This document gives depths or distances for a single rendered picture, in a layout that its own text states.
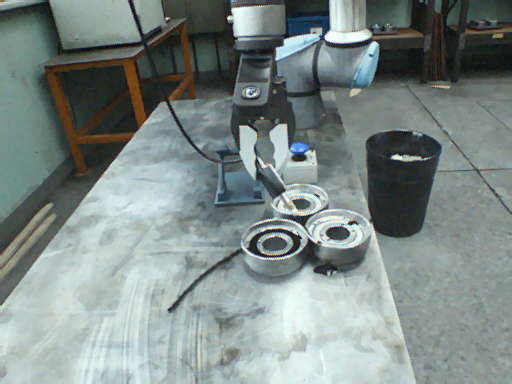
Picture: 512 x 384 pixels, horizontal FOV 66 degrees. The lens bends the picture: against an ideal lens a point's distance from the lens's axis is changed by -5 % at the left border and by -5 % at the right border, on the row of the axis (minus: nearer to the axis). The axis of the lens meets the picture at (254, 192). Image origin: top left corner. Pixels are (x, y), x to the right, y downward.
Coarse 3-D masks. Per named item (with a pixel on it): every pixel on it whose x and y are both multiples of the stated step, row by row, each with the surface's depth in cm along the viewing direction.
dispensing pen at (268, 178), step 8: (256, 160) 65; (264, 168) 63; (264, 176) 63; (272, 176) 63; (264, 184) 66; (272, 184) 63; (280, 184) 63; (272, 192) 64; (280, 192) 63; (288, 200) 64; (288, 208) 64; (296, 216) 64
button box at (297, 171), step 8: (312, 152) 89; (288, 160) 86; (296, 160) 86; (304, 160) 86; (312, 160) 85; (288, 168) 84; (296, 168) 84; (304, 168) 84; (312, 168) 84; (288, 176) 85; (296, 176) 85; (304, 176) 85; (312, 176) 85; (288, 184) 86; (312, 184) 86
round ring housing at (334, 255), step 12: (312, 216) 69; (324, 216) 70; (336, 216) 70; (348, 216) 70; (360, 216) 68; (312, 228) 68; (324, 228) 68; (336, 228) 68; (348, 228) 67; (360, 228) 67; (312, 240) 64; (324, 240) 65; (348, 240) 64; (312, 252) 65; (324, 252) 63; (336, 252) 62; (348, 252) 62; (360, 252) 63; (336, 264) 64
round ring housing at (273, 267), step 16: (256, 224) 69; (272, 224) 70; (288, 224) 69; (272, 240) 68; (288, 240) 66; (304, 240) 65; (256, 256) 61; (288, 256) 61; (304, 256) 63; (256, 272) 64; (272, 272) 62; (288, 272) 63
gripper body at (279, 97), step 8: (240, 40) 56; (248, 40) 56; (256, 40) 55; (264, 40) 55; (272, 40) 56; (280, 40) 57; (240, 48) 57; (248, 48) 56; (256, 48) 56; (264, 48) 56; (272, 48) 61; (272, 80) 59; (280, 80) 61; (272, 88) 58; (280, 88) 58; (272, 96) 59; (280, 96) 59; (272, 104) 59; (280, 104) 59; (272, 112) 60; (280, 112) 60; (272, 120) 60
